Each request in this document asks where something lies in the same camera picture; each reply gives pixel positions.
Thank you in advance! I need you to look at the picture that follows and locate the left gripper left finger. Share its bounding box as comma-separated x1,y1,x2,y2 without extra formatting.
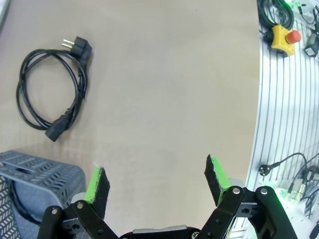
37,166,118,239

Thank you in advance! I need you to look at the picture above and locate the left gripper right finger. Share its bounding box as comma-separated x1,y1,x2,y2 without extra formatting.
198,154,299,239

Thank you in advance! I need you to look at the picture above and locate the black power cable round plug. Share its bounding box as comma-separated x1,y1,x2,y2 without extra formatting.
9,180,42,225

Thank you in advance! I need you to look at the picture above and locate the grey plastic mesh basket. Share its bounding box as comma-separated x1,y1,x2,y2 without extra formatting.
0,150,87,239

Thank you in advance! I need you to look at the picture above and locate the yellow emergency stop button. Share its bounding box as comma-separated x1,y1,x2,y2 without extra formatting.
271,24,302,58

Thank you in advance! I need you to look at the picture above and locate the black power adapter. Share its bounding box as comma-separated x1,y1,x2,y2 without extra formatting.
304,33,319,57

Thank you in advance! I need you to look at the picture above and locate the thin black cable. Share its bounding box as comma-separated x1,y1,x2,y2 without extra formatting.
289,153,319,194

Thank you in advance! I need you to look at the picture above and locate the aluminium profile table frame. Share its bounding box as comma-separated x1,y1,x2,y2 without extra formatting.
245,0,319,239

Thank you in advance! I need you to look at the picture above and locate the black power cable angled plug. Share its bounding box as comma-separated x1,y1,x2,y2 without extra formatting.
16,36,93,143

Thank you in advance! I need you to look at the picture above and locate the black coiled emergency stop cable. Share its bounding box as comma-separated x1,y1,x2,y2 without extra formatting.
256,0,295,42

